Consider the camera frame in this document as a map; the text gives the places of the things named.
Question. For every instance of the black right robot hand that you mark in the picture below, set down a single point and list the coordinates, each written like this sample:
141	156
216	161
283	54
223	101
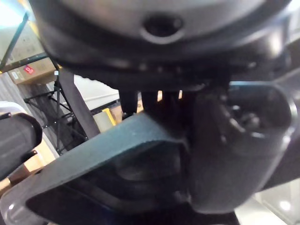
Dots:
16	140

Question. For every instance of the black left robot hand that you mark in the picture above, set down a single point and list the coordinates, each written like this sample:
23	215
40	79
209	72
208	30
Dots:
164	58

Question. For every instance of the black sole-shaped plastic housing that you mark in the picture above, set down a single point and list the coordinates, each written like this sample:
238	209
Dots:
117	140

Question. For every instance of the black folding cot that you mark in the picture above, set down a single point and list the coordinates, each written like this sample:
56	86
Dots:
75	105

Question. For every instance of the cardboard box with red label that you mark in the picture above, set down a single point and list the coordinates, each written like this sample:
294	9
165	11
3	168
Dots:
35	71

